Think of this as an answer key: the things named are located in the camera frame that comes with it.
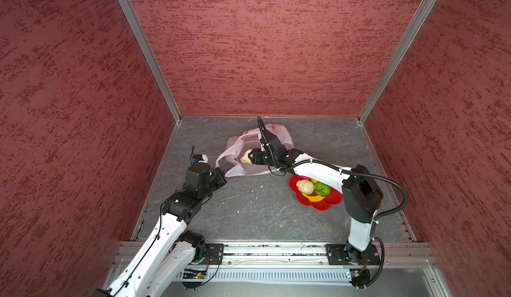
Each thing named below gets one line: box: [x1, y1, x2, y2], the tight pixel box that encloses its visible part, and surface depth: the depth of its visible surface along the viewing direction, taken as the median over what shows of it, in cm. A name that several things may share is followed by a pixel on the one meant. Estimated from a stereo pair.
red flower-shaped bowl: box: [288, 175, 344, 211], surface depth 87 cm
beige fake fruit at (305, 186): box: [296, 179, 315, 196], surface depth 88 cm
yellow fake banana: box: [302, 193, 326, 203], surface depth 88 cm
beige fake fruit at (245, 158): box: [240, 149, 254, 164], surface depth 89 cm
